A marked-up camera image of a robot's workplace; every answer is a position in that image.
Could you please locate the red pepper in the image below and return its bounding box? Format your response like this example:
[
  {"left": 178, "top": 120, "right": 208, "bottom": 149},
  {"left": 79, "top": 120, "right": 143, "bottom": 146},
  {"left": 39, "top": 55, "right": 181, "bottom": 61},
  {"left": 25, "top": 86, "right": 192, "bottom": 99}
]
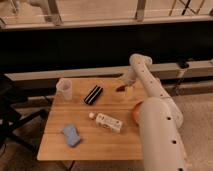
[{"left": 116, "top": 85, "right": 126, "bottom": 92}]

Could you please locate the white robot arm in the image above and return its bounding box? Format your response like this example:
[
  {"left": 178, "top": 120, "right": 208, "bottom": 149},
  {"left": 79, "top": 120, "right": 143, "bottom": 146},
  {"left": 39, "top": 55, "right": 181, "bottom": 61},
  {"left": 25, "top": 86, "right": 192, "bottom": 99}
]
[{"left": 123, "top": 54, "right": 187, "bottom": 171}]

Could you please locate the orange ceramic bowl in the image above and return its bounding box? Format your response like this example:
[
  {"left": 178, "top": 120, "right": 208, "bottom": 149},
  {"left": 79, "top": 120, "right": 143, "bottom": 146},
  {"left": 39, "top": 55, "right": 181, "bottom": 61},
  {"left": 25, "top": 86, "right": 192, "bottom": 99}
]
[{"left": 132, "top": 101, "right": 142, "bottom": 124}]

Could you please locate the black striped case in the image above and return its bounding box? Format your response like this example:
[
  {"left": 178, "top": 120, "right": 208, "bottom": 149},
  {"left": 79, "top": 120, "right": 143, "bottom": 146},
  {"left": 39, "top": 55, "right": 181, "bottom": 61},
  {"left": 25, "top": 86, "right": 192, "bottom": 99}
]
[{"left": 84, "top": 86, "right": 103, "bottom": 105}]

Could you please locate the wooden folding table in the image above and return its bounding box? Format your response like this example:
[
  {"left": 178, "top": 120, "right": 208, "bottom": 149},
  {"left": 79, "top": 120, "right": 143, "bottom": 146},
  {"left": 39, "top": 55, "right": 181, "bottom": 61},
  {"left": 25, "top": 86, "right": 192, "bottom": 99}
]
[{"left": 37, "top": 78, "right": 147, "bottom": 161}]

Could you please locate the clear plastic cup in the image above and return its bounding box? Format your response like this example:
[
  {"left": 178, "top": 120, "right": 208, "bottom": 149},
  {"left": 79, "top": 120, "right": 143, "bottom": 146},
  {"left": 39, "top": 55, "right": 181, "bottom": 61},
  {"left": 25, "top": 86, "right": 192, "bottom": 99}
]
[{"left": 56, "top": 78, "right": 72, "bottom": 101}]

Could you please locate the blue sponge cloth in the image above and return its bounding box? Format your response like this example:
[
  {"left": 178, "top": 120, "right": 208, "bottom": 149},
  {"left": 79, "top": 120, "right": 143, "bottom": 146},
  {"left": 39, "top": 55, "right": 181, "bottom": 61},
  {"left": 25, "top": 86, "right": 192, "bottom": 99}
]
[{"left": 62, "top": 124, "right": 81, "bottom": 147}]

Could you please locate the black chair base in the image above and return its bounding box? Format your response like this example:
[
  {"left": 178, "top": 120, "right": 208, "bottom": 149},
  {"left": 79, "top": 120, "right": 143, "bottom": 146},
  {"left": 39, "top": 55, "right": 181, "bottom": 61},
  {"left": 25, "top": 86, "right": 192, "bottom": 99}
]
[{"left": 0, "top": 73, "right": 48, "bottom": 152}]

